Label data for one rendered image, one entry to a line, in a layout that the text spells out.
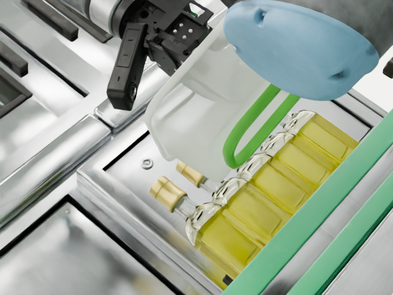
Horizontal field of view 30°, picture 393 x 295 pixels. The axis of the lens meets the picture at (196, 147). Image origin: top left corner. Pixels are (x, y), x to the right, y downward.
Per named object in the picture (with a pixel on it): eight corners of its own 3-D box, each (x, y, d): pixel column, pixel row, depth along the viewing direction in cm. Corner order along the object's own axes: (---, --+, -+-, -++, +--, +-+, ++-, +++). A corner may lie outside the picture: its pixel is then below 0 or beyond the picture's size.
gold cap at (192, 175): (213, 175, 109) (190, 158, 110) (213, 165, 106) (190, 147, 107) (197, 192, 108) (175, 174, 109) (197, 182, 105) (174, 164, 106)
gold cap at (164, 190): (172, 204, 102) (149, 185, 103) (169, 217, 104) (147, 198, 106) (189, 189, 103) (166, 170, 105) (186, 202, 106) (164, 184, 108)
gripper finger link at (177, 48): (210, 61, 88) (158, 27, 92) (202, 69, 88) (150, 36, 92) (217, 81, 92) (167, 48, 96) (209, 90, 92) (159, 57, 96)
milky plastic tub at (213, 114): (344, -1, 75) (277, -45, 78) (203, 163, 71) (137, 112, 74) (333, 69, 91) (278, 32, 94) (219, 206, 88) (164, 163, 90)
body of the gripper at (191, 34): (217, 13, 92) (149, -28, 97) (172, 62, 90) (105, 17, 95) (227, 47, 99) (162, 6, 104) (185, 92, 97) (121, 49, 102)
